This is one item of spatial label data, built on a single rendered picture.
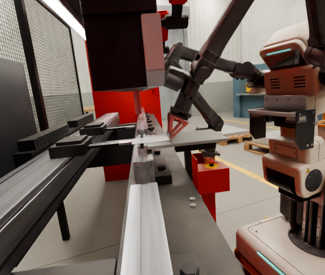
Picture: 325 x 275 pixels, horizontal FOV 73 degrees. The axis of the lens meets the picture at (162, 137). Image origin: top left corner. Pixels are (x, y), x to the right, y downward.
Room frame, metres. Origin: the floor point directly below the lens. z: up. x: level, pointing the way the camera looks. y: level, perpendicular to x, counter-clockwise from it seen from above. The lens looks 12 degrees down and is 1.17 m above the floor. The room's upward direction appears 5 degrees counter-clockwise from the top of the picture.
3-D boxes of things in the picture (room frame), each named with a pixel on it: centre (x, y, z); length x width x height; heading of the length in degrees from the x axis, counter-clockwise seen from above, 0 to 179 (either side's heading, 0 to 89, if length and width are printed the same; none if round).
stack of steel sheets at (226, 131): (4.85, -1.39, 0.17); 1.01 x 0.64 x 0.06; 16
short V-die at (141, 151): (0.78, 0.07, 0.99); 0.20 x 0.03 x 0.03; 4
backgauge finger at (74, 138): (0.74, 0.24, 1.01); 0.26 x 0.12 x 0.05; 94
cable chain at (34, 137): (0.94, 0.49, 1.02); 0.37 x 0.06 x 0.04; 4
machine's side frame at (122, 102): (3.02, 0.42, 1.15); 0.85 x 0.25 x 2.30; 94
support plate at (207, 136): (0.77, -0.08, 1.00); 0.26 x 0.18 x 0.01; 94
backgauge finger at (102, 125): (1.10, 0.26, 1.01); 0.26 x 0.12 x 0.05; 94
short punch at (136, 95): (0.76, 0.07, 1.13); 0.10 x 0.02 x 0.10; 4
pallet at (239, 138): (4.85, -1.39, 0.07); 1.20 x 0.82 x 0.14; 16
